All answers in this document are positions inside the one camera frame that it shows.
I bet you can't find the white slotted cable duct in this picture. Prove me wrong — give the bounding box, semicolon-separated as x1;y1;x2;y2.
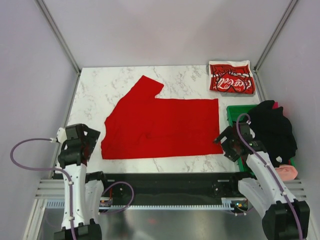
46;197;247;213

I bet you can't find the left aluminium frame post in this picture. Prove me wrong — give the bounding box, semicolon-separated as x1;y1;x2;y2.
34;0;81;76

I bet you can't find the aluminium frame post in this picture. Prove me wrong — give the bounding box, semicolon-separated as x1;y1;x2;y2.
34;0;81;76
253;0;300;73

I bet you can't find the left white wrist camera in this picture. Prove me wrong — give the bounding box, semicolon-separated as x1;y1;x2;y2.
50;127;67;144

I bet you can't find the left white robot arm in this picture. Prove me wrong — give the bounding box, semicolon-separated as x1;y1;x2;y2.
53;123;110;240

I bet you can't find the plain red t-shirt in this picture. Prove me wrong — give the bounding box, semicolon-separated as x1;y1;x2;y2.
101;75;223;160

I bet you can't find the pink garment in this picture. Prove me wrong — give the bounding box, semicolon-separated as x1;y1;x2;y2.
275;164;298;182

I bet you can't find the right aluminium frame post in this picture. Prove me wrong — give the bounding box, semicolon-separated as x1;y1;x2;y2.
253;0;300;73

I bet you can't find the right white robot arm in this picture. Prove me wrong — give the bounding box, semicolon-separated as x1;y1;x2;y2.
214;123;310;240

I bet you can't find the green plastic bin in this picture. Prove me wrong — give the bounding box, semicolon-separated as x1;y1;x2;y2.
226;104;296;173

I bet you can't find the black clothes pile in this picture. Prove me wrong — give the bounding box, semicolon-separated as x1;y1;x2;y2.
247;99;298;167

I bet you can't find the folded red Coca-Cola t-shirt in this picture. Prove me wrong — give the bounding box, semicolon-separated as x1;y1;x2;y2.
208;60;256;95

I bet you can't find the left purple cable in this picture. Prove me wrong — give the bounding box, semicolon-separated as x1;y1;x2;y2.
10;137;78;240

